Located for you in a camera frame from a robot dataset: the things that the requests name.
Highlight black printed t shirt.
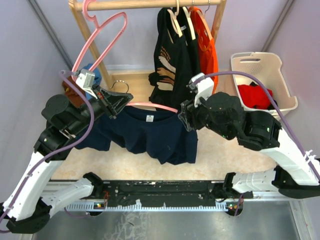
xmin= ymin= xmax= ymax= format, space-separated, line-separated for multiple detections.
xmin=148 ymin=7 xmax=194 ymax=109

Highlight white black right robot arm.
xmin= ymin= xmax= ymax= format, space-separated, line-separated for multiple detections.
xmin=178 ymin=92 xmax=320 ymax=199

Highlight red t shirt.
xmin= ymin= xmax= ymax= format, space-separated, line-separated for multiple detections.
xmin=238 ymin=82 xmax=275 ymax=110

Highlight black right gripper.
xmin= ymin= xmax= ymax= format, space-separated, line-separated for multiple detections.
xmin=178 ymin=89 xmax=234 ymax=141

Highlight orange t shirt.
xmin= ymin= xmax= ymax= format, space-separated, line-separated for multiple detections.
xmin=187 ymin=6 xmax=220 ymax=88

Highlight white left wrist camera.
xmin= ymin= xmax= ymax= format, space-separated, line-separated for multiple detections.
xmin=75 ymin=69 xmax=97 ymax=99

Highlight brown t shirt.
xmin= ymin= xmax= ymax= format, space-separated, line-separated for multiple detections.
xmin=62 ymin=76 xmax=86 ymax=108

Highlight white laundry basket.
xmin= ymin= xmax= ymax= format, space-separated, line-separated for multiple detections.
xmin=230 ymin=52 xmax=298 ymax=116

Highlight wooden clothes rack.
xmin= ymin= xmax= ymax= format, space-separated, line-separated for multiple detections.
xmin=68 ymin=0 xmax=227 ymax=106

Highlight wooden hanger under orange shirt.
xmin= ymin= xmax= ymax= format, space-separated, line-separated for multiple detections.
xmin=191 ymin=6 xmax=213 ymax=41

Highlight pink hanger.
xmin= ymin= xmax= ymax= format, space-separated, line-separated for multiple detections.
xmin=71 ymin=0 xmax=128 ymax=81
xmin=110 ymin=80 xmax=178 ymax=114

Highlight navy blue t shirt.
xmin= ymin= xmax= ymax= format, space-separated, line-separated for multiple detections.
xmin=76 ymin=106 xmax=198 ymax=165

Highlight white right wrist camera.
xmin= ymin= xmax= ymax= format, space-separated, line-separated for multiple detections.
xmin=187 ymin=72 xmax=215 ymax=108

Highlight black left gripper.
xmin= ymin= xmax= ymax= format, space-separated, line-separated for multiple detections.
xmin=67 ymin=82 xmax=134 ymax=135

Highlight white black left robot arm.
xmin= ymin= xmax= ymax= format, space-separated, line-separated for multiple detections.
xmin=0 ymin=85 xmax=133 ymax=234

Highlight cream hanger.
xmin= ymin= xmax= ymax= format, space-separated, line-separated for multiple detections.
xmin=182 ymin=6 xmax=196 ymax=41
xmin=167 ymin=0 xmax=183 ymax=38

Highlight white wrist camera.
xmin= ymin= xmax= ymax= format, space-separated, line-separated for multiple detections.
xmin=75 ymin=69 xmax=97 ymax=99
xmin=187 ymin=72 xmax=215 ymax=108

